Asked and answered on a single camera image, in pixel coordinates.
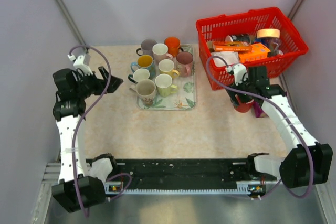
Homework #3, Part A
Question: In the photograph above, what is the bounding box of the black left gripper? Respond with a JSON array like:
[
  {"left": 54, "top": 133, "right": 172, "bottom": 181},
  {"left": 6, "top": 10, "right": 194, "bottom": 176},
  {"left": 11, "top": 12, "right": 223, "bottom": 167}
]
[{"left": 74, "top": 66, "right": 122, "bottom": 99}]

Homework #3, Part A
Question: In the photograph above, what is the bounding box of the red mug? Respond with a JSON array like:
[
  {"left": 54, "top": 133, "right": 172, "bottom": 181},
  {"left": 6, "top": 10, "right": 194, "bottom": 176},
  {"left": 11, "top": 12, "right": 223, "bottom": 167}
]
[{"left": 233, "top": 95, "right": 254, "bottom": 113}]

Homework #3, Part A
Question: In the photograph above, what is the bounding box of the dark green mug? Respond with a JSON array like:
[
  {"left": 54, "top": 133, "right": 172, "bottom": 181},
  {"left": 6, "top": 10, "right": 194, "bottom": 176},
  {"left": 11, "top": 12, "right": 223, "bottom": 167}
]
[{"left": 128, "top": 68, "right": 150, "bottom": 84}]

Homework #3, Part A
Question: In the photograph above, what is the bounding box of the cream floral mug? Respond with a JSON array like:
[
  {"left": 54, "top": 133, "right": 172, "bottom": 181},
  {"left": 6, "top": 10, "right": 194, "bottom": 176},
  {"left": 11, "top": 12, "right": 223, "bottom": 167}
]
[{"left": 130, "top": 79, "right": 156, "bottom": 106}]

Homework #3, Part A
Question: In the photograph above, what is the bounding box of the light blue butterfly mug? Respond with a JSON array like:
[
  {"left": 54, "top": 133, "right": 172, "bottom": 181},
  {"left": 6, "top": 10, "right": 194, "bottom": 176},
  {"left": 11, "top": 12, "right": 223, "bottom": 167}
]
[{"left": 130, "top": 55, "right": 156, "bottom": 79}]

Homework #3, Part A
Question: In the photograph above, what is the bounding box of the pink ghost pattern mug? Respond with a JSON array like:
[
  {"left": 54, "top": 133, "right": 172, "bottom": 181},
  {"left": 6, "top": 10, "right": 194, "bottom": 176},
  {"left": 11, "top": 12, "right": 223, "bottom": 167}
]
[{"left": 176, "top": 51, "right": 194, "bottom": 77}]

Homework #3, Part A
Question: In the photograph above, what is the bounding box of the lilac purple mug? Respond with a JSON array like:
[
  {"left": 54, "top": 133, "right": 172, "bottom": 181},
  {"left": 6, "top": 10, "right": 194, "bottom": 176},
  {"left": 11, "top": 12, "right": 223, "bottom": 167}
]
[{"left": 136, "top": 39, "right": 157, "bottom": 57}]

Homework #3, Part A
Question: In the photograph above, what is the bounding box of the lime green faceted mug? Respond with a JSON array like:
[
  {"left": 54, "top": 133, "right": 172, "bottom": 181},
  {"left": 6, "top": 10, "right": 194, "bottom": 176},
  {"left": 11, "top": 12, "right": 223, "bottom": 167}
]
[{"left": 155, "top": 74, "right": 179, "bottom": 97}]

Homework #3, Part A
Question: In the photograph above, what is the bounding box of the pale pink faceted mug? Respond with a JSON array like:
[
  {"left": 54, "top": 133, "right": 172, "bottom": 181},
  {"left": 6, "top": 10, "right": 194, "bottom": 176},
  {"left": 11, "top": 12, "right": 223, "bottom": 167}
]
[{"left": 152, "top": 43, "right": 173, "bottom": 64}]

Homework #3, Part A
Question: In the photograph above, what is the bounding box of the yellow mug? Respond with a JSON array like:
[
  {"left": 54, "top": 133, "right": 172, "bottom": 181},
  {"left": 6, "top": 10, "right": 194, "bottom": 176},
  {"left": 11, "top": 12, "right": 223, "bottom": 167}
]
[{"left": 158, "top": 59, "right": 180, "bottom": 79}]

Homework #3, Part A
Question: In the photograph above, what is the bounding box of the orange mug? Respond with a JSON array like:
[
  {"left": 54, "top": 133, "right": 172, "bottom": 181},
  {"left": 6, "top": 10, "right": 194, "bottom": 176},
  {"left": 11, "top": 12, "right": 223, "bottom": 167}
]
[{"left": 164, "top": 37, "right": 184, "bottom": 58}]

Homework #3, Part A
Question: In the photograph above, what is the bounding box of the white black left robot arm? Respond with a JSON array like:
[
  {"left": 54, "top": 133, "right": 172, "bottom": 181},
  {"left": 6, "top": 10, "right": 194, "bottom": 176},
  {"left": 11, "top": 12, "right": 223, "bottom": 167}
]
[{"left": 52, "top": 66, "right": 123, "bottom": 212}]

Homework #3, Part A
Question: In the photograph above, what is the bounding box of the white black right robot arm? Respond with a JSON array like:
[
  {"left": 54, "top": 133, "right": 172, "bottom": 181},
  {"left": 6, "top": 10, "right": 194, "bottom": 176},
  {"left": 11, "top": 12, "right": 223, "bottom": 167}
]
[{"left": 227, "top": 63, "right": 333, "bottom": 188}]

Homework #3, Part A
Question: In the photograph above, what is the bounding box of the purple snack packet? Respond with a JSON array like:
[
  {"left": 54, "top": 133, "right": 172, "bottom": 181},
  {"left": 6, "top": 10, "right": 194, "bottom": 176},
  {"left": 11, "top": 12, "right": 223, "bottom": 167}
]
[{"left": 253, "top": 101, "right": 268, "bottom": 118}]

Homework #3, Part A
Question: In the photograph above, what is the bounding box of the orange snack box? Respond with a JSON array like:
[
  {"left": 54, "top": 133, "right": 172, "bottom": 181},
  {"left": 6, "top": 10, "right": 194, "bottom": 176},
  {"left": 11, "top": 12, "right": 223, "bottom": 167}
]
[{"left": 239, "top": 43, "right": 270, "bottom": 63}]

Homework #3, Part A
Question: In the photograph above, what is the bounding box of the white plastic bag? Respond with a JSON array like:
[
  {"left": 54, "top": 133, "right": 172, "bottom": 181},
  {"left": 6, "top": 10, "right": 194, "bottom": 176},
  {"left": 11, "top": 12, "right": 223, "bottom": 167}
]
[{"left": 211, "top": 51, "right": 240, "bottom": 67}]

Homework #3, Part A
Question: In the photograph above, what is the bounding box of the clear plastic bottle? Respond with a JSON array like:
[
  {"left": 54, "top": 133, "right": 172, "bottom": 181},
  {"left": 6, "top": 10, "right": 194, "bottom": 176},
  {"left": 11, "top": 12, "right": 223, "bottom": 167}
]
[{"left": 263, "top": 37, "right": 284, "bottom": 58}]

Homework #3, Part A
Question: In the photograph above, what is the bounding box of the black printed can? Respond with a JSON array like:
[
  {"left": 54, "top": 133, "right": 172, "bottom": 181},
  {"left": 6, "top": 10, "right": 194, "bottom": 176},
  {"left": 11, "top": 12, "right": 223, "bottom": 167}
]
[{"left": 225, "top": 33, "right": 251, "bottom": 44}]

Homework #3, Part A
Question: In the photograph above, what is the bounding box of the orange rectangular box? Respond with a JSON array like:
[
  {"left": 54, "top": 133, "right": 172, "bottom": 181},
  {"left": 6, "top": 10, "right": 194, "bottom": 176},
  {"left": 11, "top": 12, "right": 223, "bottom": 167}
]
[{"left": 213, "top": 41, "right": 252, "bottom": 52}]

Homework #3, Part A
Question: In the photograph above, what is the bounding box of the masking tape roll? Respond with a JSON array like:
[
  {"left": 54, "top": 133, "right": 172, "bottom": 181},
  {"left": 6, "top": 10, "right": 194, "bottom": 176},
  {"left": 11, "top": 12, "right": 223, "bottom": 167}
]
[{"left": 256, "top": 28, "right": 280, "bottom": 39}]

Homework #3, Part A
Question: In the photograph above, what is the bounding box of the red plastic basket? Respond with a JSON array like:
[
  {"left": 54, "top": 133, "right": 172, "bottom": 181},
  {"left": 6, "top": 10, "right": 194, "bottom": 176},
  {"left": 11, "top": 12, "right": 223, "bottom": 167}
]
[{"left": 196, "top": 7, "right": 309, "bottom": 86}]

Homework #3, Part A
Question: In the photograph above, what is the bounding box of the floral white serving tray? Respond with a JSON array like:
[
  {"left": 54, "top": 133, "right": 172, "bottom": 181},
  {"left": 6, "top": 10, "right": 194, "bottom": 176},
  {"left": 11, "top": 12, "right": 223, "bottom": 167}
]
[{"left": 136, "top": 45, "right": 196, "bottom": 111}]

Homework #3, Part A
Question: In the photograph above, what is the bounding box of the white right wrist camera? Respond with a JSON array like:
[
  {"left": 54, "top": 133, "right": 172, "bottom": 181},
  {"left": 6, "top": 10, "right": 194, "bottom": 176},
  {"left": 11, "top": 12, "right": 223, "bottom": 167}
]
[{"left": 226, "top": 63, "right": 248, "bottom": 86}]

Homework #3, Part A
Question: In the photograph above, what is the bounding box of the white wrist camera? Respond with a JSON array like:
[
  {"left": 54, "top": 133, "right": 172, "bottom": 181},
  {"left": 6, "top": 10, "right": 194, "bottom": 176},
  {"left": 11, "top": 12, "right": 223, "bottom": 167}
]
[
  {"left": 226, "top": 63, "right": 248, "bottom": 86},
  {"left": 68, "top": 53, "right": 93, "bottom": 76}
]

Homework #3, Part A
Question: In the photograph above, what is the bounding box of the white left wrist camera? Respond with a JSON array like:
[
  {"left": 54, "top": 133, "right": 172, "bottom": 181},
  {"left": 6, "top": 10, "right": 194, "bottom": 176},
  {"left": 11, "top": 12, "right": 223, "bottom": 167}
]
[{"left": 68, "top": 53, "right": 93, "bottom": 76}]

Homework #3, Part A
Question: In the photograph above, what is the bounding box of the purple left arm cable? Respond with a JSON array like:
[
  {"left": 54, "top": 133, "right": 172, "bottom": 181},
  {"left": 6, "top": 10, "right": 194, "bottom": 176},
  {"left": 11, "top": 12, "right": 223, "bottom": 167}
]
[{"left": 69, "top": 45, "right": 132, "bottom": 218}]

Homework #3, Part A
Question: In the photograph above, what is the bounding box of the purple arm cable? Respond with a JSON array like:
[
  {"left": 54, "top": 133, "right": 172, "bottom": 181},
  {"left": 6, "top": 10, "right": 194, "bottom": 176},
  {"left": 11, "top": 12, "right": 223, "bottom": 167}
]
[
  {"left": 69, "top": 45, "right": 132, "bottom": 218},
  {"left": 206, "top": 56, "right": 314, "bottom": 200}
]

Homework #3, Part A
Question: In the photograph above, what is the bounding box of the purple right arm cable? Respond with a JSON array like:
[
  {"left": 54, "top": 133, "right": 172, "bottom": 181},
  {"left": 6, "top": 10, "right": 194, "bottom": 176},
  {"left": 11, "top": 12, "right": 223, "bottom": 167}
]
[{"left": 206, "top": 56, "right": 314, "bottom": 200}]

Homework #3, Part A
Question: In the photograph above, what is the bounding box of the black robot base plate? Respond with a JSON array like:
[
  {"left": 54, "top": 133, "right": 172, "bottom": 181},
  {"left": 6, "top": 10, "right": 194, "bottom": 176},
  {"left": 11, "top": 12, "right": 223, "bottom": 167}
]
[{"left": 108, "top": 158, "right": 277, "bottom": 190}]

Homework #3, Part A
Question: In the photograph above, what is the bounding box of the aluminium rail frame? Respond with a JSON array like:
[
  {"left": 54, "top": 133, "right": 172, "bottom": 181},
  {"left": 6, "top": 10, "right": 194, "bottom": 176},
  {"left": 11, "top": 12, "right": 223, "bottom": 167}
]
[{"left": 32, "top": 158, "right": 335, "bottom": 223}]

